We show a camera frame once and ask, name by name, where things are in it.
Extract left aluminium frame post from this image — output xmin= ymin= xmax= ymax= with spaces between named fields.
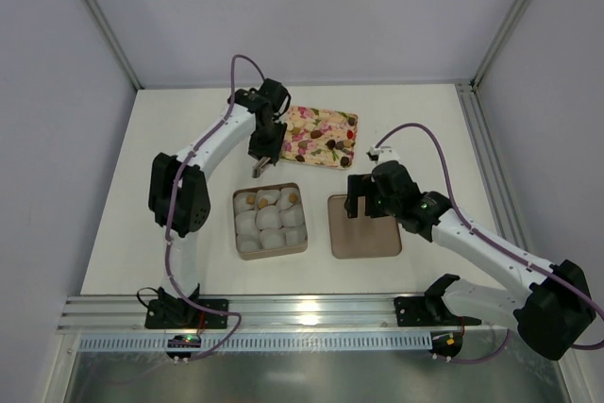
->
xmin=82 ymin=0 xmax=143 ymax=91

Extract floral tray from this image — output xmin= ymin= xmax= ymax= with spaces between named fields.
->
xmin=280 ymin=106 xmax=359 ymax=170

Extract metal tongs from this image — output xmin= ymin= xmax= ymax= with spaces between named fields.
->
xmin=252 ymin=157 xmax=275 ymax=179

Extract slotted cable duct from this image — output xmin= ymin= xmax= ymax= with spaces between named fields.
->
xmin=78 ymin=331 xmax=432 ymax=354

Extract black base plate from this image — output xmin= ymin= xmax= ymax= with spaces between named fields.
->
xmin=394 ymin=295 xmax=461 ymax=327
xmin=144 ymin=299 xmax=227 ymax=329

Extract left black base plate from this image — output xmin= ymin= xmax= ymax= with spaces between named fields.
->
xmin=144 ymin=299 xmax=227 ymax=329

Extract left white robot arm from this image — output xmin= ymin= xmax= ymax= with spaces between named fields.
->
xmin=147 ymin=78 xmax=291 ymax=324

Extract right aluminium frame rail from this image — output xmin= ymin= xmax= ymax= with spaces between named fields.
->
xmin=456 ymin=83 xmax=529 ymax=250

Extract gold tin box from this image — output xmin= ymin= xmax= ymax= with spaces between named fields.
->
xmin=232 ymin=182 xmax=309 ymax=260

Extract aluminium front rail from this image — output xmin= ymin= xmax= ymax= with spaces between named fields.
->
xmin=59 ymin=294 xmax=482 ymax=332

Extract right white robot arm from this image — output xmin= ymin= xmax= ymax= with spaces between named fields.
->
xmin=344 ymin=160 xmax=599 ymax=361

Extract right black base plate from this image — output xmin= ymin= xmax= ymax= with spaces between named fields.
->
xmin=394 ymin=295 xmax=461 ymax=327

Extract gold tin lid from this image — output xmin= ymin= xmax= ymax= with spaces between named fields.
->
xmin=327 ymin=194 xmax=402 ymax=260

